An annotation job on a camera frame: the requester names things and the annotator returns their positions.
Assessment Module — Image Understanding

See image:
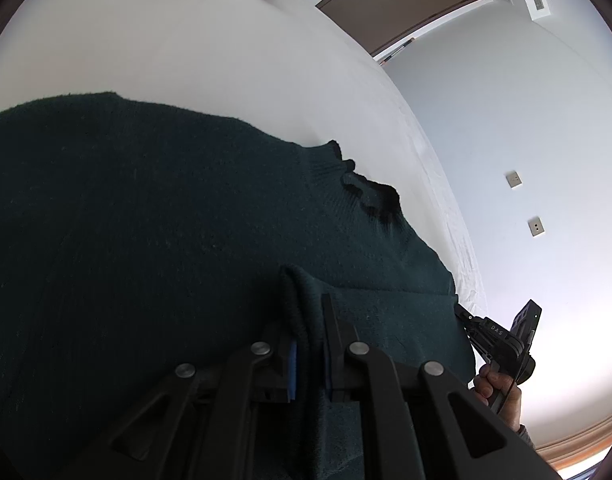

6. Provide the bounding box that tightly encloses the dark green knit sweater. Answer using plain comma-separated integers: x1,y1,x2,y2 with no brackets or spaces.
0,93,474,479

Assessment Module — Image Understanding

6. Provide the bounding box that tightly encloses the person's right hand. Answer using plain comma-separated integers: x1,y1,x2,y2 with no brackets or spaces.
471,364,522,432

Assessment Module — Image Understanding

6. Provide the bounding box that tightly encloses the white bed sheet mattress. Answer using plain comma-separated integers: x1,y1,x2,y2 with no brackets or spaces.
0,0,488,315

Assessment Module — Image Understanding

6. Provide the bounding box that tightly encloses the lower wall socket plate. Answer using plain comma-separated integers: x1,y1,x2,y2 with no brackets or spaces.
527,217,545,237

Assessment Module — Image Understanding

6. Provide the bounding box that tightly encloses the wall socket plate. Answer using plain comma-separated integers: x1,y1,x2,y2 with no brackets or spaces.
527,217,545,237
506,171,523,188

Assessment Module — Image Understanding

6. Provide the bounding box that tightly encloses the upper wall socket plate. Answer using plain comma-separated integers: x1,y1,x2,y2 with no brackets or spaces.
506,171,523,188

